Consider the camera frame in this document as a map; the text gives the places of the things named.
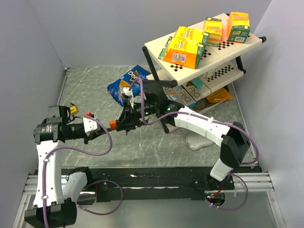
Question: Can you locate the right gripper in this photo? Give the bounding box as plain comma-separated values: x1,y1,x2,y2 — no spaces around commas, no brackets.
115,100,158,132

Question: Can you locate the orange padlock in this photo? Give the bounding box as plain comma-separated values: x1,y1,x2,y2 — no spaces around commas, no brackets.
107,120,117,131

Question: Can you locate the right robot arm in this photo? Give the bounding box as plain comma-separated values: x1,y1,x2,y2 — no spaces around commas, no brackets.
111,79,251,189

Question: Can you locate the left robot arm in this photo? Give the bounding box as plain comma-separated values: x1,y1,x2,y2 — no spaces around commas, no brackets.
24,105,109,228

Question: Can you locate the blue Doritos chip bag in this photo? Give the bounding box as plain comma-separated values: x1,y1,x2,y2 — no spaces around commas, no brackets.
107,65,151,106

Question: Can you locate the teal box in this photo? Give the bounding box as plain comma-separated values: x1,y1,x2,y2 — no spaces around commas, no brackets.
191,77,204,90

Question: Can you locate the front orange yellow carton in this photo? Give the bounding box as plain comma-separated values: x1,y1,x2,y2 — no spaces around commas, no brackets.
158,36,206,69

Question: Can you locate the orange flat packet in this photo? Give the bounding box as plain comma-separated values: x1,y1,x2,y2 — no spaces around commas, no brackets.
206,87,233,103

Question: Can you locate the rear yellow carton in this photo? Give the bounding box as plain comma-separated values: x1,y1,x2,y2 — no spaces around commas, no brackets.
174,26,210,44

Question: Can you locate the small yellow green carton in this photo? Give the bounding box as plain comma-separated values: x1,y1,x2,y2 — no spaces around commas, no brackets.
203,18,222,45

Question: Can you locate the tall orange green carton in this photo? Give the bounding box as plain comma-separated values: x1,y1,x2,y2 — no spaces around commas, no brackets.
227,12,250,43

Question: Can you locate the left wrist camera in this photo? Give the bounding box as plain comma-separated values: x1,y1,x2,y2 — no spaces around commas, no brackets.
83,112,98,135

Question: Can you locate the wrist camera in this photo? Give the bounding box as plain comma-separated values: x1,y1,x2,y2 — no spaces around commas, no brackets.
119,87,133,100
83,112,98,135

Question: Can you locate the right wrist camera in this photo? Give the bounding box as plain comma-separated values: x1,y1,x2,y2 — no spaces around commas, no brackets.
119,87,133,100

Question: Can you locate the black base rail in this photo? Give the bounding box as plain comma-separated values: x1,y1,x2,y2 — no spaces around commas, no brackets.
60,166,236,203

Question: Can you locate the black frame beige shelf rack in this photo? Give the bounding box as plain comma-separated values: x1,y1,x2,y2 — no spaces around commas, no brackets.
142,12,267,112

